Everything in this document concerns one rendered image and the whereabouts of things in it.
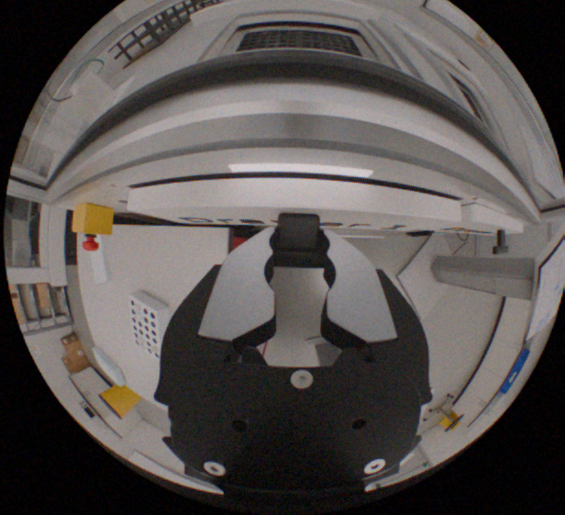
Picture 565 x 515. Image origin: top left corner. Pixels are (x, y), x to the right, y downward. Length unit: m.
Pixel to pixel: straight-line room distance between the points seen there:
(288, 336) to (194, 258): 0.94
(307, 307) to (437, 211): 1.00
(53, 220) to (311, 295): 1.30
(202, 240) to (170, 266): 0.08
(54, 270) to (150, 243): 0.57
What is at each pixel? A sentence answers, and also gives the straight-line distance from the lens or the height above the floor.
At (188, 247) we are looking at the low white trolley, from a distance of 0.32.
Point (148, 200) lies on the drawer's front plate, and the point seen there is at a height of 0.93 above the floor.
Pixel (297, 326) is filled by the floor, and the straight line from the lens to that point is 1.14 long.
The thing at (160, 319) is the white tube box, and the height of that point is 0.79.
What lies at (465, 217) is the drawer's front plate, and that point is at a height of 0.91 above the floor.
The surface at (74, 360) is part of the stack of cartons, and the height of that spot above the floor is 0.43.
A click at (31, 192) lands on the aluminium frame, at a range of 0.39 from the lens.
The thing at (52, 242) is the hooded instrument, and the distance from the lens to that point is 0.81.
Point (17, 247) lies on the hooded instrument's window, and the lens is 0.82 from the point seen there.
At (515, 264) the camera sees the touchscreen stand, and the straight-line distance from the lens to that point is 1.03.
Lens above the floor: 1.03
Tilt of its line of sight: 86 degrees down
